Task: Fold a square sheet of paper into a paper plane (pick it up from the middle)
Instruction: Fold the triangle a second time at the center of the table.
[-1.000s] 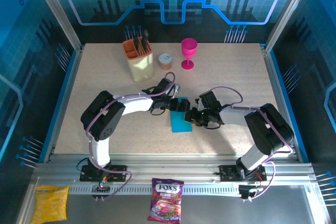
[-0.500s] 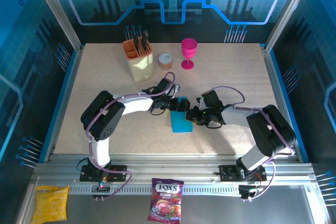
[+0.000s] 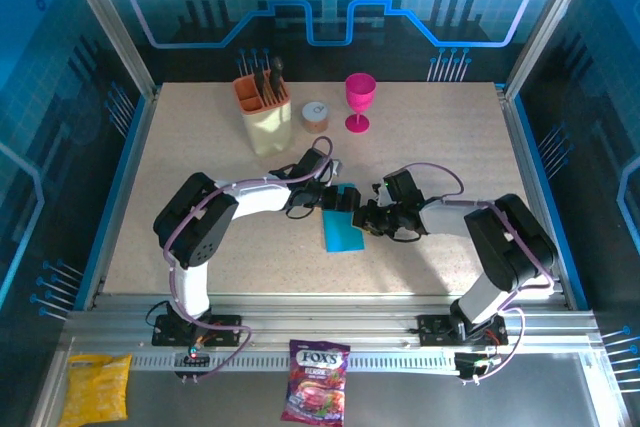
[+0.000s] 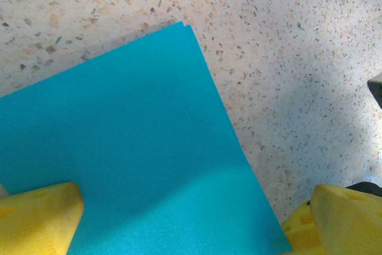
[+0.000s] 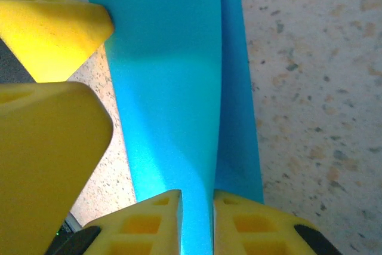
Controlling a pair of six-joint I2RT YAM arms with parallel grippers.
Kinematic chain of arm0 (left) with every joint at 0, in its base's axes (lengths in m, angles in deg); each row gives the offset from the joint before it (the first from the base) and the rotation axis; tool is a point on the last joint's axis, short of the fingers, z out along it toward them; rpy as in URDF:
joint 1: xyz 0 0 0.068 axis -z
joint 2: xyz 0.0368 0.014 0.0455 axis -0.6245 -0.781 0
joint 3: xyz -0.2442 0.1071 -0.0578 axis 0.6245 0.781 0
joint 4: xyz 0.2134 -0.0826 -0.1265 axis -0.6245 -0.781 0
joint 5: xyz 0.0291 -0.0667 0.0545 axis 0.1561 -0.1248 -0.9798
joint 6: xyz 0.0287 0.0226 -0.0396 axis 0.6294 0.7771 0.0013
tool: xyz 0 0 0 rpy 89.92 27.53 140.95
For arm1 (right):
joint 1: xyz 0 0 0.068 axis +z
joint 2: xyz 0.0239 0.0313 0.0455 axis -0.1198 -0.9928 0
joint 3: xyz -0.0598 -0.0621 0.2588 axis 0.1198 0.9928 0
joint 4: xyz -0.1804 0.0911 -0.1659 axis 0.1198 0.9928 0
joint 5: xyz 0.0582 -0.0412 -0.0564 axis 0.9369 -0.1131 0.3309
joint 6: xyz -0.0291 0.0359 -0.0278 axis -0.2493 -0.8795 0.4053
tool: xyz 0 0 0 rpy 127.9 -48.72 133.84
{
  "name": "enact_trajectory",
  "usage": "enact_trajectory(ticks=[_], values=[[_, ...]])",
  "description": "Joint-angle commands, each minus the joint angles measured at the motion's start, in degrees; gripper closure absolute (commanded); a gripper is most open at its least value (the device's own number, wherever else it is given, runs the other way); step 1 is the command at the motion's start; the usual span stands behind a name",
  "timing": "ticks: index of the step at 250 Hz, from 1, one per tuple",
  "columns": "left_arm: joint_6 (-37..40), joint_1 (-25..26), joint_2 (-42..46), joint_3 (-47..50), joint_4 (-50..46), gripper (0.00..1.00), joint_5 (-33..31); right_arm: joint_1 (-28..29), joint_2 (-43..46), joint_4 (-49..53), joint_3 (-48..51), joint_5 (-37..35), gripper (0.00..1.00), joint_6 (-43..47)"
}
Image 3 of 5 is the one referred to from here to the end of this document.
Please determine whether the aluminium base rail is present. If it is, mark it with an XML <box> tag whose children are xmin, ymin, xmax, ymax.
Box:
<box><xmin>62</xmin><ymin>291</ymin><xmax>601</xmax><ymax>356</ymax></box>

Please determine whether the purple Fox's candy bag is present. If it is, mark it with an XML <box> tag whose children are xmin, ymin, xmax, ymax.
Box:
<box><xmin>280</xmin><ymin>339</ymin><xmax>352</xmax><ymax>424</ymax></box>

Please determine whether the blue square paper sheet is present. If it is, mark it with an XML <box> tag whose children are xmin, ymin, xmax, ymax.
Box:
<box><xmin>321</xmin><ymin>184</ymin><xmax>367</xmax><ymax>253</ymax></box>

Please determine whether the aluminium frame post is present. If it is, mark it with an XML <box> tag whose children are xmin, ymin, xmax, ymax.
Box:
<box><xmin>54</xmin><ymin>0</ymin><xmax>162</xmax><ymax>101</ymax></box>
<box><xmin>503</xmin><ymin>0</ymin><xmax>601</xmax><ymax>101</ymax></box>

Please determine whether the small control board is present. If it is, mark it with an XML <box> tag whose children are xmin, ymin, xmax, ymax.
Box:
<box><xmin>173</xmin><ymin>346</ymin><xmax>211</xmax><ymax>383</ymax></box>
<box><xmin>453</xmin><ymin>351</ymin><xmax>501</xmax><ymax>386</ymax></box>

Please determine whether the black round-ended utensil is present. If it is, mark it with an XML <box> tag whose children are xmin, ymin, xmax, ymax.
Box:
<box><xmin>269</xmin><ymin>56</ymin><xmax>286</xmax><ymax>98</ymax></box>

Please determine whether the yellow snack bag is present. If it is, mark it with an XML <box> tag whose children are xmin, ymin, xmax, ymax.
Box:
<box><xmin>58</xmin><ymin>353</ymin><xmax>134</xmax><ymax>424</ymax></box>

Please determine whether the pink plastic goblet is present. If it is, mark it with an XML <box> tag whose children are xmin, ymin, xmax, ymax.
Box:
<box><xmin>343</xmin><ymin>72</ymin><xmax>377</xmax><ymax>135</ymax></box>

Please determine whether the blue table edge strip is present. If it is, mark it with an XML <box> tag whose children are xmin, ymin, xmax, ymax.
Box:
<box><xmin>512</xmin><ymin>94</ymin><xmax>590</xmax><ymax>311</ymax></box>
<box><xmin>73</xmin><ymin>94</ymin><xmax>151</xmax><ymax>311</ymax></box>

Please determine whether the cream utensil holder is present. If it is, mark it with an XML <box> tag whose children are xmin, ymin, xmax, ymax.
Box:
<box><xmin>232</xmin><ymin>74</ymin><xmax>294</xmax><ymax>158</ymax></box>

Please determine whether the small round wooden tin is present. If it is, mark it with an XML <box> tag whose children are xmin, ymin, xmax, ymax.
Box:
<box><xmin>300</xmin><ymin>101</ymin><xmax>331</xmax><ymax>135</ymax></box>

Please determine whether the aluminium table side rail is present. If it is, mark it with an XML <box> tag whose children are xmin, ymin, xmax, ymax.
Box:
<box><xmin>494</xmin><ymin>84</ymin><xmax>574</xmax><ymax>311</ymax></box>
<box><xmin>91</xmin><ymin>86</ymin><xmax>162</xmax><ymax>308</ymax></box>

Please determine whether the slotted grey cable duct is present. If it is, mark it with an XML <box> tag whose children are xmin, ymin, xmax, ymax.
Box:
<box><xmin>130</xmin><ymin>350</ymin><xmax>459</xmax><ymax>372</ymax></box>

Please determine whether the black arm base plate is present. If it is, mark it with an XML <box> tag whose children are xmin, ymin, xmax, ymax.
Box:
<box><xmin>416</xmin><ymin>314</ymin><xmax>510</xmax><ymax>348</ymax></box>
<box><xmin>151</xmin><ymin>313</ymin><xmax>243</xmax><ymax>348</ymax></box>

